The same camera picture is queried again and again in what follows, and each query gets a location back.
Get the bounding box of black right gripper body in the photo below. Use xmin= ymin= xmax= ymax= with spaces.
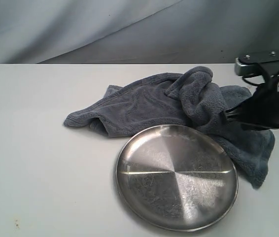
xmin=250 ymin=71 xmax=279 ymax=129

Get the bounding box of grey fleece towel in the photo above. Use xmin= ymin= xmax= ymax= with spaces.
xmin=64 ymin=66 xmax=275 ymax=188

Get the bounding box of round stainless steel plate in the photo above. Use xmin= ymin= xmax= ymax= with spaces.
xmin=115 ymin=125 xmax=239 ymax=232

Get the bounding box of grey backdrop cloth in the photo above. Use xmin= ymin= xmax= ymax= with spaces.
xmin=0 ymin=0 xmax=279 ymax=64

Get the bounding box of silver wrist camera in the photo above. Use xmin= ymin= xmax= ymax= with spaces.
xmin=234 ymin=50 xmax=279 ymax=76

